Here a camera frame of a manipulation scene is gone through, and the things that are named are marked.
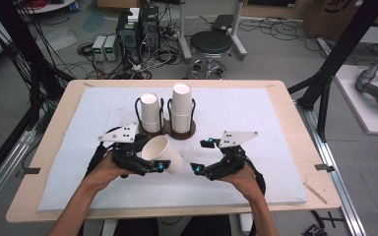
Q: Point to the person's right leg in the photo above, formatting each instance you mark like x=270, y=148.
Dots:
x=210, y=226

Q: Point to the thin wooden stick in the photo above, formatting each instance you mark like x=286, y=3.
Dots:
x=315, y=193

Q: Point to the person's left hand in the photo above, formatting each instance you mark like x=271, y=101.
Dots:
x=105, y=173

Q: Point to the small white box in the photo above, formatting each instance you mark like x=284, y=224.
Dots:
x=133, y=14

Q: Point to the person's right hand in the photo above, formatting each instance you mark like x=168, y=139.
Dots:
x=247, y=185

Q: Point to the light wooden table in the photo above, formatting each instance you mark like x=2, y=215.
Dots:
x=311, y=131

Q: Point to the white table leg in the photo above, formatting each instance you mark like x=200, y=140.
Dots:
x=246, y=223
x=109, y=227

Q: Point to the person's left leg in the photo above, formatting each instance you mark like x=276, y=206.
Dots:
x=136, y=227

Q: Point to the tall stack of white cups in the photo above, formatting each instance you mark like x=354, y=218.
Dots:
x=181, y=106

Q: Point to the black round stool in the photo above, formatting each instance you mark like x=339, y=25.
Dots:
x=211, y=42

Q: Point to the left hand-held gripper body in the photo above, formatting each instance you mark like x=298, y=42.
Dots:
x=124, y=154

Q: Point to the black floor bracket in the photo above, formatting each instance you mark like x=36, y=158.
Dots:
x=325, y=226

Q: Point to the short stack of white cups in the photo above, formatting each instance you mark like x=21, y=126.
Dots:
x=151, y=111

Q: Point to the blue tape roll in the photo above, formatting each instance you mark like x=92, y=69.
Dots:
x=74, y=6

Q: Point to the black metal frame post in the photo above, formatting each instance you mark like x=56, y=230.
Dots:
x=338, y=55

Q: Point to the white metal stand leg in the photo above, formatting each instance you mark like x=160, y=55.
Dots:
x=238, y=36
x=183, y=36

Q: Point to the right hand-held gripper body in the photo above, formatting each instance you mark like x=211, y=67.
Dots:
x=231, y=164

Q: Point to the white round table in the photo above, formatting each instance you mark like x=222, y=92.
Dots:
x=50, y=6

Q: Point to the flat black device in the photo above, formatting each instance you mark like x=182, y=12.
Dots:
x=222, y=22

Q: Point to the person's leg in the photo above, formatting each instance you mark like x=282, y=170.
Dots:
x=136, y=227
x=210, y=226

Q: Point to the black tape piece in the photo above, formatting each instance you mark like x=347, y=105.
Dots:
x=325, y=167
x=32, y=170

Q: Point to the white foam board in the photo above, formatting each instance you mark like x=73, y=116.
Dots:
x=242, y=108

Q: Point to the black computer tower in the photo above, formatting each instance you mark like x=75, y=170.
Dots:
x=127, y=36
x=150, y=28

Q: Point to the white floor platform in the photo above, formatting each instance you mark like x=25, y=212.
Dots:
x=364, y=114

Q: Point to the aluminium rail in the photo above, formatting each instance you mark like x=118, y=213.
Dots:
x=336, y=177
x=3, y=173

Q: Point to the single white paper cup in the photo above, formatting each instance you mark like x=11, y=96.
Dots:
x=174, y=160

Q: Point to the brown cardboard box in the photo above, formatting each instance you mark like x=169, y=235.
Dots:
x=334, y=18

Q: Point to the grey power supply unit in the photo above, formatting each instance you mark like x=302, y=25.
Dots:
x=111, y=47
x=98, y=47

